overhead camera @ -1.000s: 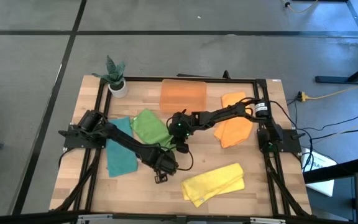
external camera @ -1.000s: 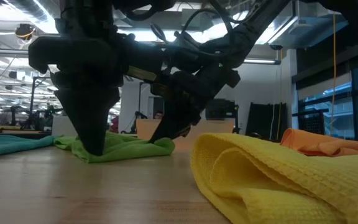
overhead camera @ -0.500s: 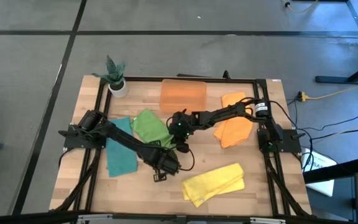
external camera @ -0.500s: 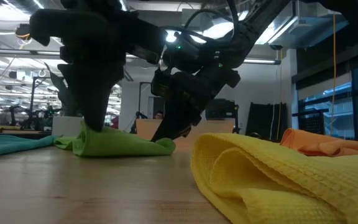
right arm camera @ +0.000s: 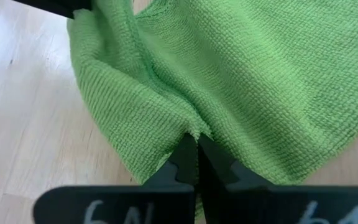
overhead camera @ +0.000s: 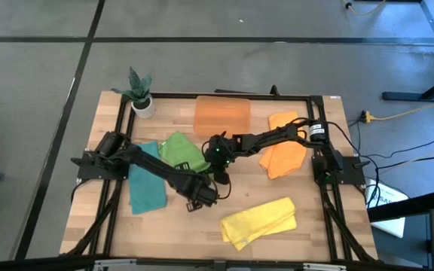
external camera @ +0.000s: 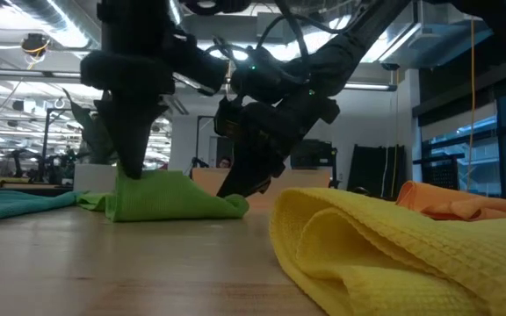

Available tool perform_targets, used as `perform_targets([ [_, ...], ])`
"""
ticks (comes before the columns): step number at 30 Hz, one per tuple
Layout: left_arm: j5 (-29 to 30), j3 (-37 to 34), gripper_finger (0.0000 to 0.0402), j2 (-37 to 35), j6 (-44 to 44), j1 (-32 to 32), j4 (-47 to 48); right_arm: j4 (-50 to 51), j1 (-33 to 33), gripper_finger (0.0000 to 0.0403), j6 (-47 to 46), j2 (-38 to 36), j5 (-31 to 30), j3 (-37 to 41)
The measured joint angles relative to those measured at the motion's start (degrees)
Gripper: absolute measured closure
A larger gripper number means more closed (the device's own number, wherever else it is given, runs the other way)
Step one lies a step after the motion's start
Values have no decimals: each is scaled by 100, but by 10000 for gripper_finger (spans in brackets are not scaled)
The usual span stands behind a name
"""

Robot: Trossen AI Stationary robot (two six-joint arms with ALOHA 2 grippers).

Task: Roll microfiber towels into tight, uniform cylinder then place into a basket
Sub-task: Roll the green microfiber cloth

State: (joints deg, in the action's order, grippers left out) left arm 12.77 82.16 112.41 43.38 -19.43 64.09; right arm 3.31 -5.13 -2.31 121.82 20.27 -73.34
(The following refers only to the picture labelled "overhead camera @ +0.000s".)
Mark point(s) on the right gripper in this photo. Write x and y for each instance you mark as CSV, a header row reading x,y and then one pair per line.
x,y
219,152

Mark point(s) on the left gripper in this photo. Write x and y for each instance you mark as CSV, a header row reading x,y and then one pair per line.
x,y
200,192

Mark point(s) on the green microfiber towel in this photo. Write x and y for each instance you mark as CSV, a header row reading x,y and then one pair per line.
x,y
179,150

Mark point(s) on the yellow microfiber towel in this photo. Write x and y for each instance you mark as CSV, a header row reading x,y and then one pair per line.
x,y
258,222

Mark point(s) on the orange translucent plastic basket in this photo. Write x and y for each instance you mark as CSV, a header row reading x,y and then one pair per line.
x,y
220,116

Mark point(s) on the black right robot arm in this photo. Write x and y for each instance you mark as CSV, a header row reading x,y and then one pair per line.
x,y
269,137

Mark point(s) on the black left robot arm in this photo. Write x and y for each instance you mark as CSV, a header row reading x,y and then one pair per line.
x,y
149,162

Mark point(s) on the teal microfiber towel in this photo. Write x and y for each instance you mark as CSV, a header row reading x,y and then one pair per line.
x,y
145,192

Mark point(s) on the orange microfiber towel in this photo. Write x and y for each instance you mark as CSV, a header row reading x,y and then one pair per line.
x,y
285,162

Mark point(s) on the snake plant in white pot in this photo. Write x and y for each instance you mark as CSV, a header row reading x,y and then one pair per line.
x,y
143,107

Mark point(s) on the black desk edge bar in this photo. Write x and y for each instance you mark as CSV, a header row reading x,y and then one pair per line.
x,y
409,207

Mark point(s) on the black metal table frame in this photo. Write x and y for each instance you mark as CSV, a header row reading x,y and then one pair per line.
x,y
239,96

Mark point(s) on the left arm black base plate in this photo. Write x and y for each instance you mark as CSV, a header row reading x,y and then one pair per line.
x,y
89,171

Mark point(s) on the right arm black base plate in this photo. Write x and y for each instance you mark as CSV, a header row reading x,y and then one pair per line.
x,y
352,175

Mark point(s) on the black desk leg frame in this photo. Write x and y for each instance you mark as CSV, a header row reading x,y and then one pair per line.
x,y
409,96

